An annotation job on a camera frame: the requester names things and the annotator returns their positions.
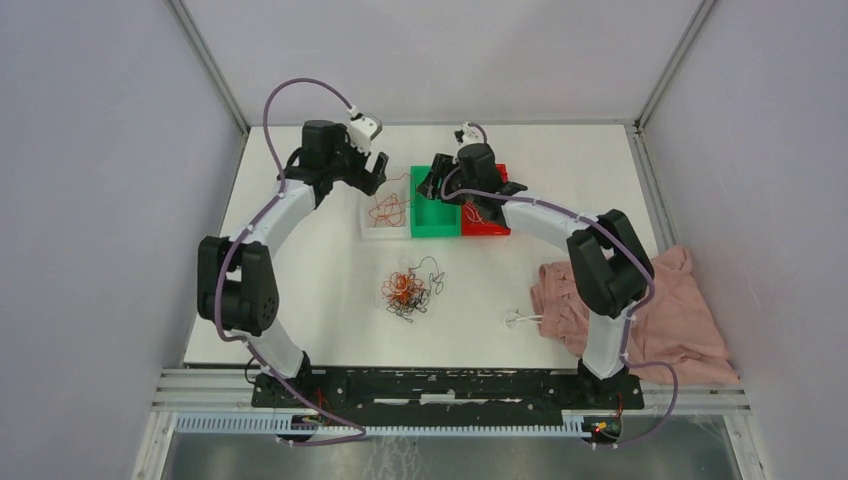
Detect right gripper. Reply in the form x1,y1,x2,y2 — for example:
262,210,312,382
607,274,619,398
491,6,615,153
417,153,480,205

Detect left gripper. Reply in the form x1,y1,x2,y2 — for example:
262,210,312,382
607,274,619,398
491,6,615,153
327,125,389,197

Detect orange cables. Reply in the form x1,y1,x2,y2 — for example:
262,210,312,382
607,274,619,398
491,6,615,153
367,173,413,230

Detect cable pile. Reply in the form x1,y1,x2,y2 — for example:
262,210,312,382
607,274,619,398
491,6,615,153
378,256,446,325

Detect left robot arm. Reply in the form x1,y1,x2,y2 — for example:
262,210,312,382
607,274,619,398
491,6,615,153
197,114,389,407

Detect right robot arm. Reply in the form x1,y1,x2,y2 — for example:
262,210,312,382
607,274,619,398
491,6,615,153
416,143,656,408

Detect green plastic bin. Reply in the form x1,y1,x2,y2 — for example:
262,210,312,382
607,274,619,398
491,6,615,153
409,166,461,238

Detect clear plastic bin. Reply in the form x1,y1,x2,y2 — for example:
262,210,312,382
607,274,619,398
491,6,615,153
358,173,411,241

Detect red plastic bin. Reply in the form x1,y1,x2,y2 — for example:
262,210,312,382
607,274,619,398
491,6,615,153
457,180,511,237

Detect pink cloth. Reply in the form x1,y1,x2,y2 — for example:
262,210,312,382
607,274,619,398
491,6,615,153
530,245,741,385

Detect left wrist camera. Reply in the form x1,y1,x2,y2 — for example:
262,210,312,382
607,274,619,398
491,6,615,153
346,105,383,156

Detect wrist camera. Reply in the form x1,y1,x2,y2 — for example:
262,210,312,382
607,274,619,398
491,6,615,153
453,121,488,149
346,105,383,156

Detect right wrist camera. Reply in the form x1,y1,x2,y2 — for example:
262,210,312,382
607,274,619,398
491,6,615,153
453,121,488,149

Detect white drawstring cord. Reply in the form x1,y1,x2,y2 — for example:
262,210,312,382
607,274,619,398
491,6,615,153
502,308,545,333

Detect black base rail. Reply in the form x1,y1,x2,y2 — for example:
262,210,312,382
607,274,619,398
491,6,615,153
293,366,645,427

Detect blue cable duct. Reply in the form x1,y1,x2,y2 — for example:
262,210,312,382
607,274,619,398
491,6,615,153
174,412,598,439

